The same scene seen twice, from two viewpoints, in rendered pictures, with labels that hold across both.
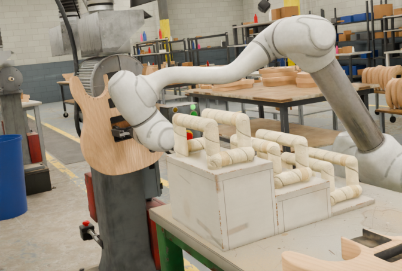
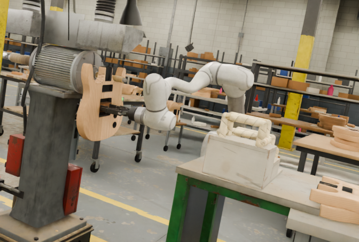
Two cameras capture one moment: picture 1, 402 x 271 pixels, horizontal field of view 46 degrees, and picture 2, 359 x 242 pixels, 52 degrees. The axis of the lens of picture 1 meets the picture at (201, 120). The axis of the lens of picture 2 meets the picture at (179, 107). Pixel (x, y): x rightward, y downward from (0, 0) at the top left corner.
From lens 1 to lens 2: 1.19 m
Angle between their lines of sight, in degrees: 38
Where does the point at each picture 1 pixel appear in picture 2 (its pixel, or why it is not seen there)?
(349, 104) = not seen: hidden behind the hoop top
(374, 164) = not seen: hidden behind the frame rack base
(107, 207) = (46, 164)
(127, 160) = (101, 131)
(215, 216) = (259, 171)
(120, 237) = (48, 189)
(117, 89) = (157, 86)
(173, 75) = (176, 83)
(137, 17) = (140, 35)
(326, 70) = (240, 98)
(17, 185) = not seen: outside the picture
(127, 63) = (98, 60)
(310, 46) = (244, 85)
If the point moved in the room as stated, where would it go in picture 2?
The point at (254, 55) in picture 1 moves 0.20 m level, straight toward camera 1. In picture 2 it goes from (205, 80) to (225, 84)
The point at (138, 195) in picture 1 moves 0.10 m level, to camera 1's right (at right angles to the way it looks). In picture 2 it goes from (65, 157) to (81, 157)
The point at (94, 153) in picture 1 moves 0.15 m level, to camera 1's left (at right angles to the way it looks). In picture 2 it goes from (87, 123) to (58, 121)
